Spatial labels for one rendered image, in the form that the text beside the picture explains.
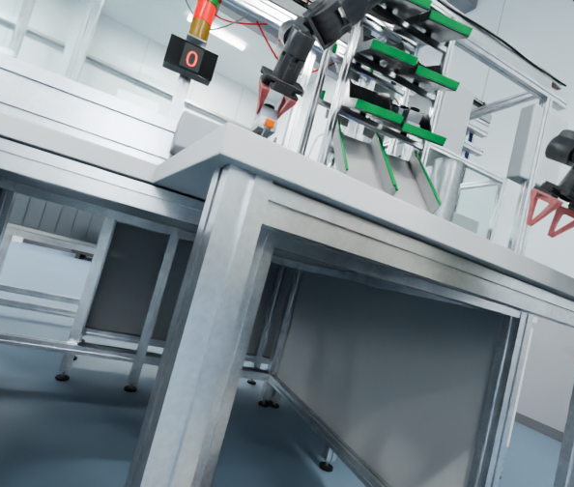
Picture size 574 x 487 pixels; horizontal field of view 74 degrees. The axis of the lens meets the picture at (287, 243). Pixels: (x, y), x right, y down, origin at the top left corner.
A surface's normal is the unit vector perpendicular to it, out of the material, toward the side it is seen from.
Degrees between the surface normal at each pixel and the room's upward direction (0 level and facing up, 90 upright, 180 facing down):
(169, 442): 90
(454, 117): 90
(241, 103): 90
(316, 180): 90
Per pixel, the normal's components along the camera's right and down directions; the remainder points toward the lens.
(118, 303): 0.39, 0.03
